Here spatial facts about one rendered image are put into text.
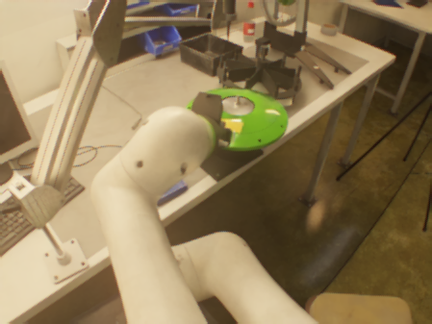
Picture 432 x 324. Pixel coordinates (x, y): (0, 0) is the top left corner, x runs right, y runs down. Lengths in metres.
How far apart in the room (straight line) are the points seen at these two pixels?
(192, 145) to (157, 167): 0.06
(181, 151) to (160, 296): 0.20
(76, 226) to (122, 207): 0.46
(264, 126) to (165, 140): 0.50
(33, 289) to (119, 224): 0.45
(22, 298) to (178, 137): 0.59
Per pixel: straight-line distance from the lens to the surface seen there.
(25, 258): 0.93
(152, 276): 0.43
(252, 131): 0.89
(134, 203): 0.49
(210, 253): 0.66
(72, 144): 0.68
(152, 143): 0.46
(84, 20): 0.63
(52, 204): 0.70
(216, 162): 1.01
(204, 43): 1.70
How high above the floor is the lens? 1.62
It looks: 43 degrees down
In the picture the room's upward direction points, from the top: 2 degrees clockwise
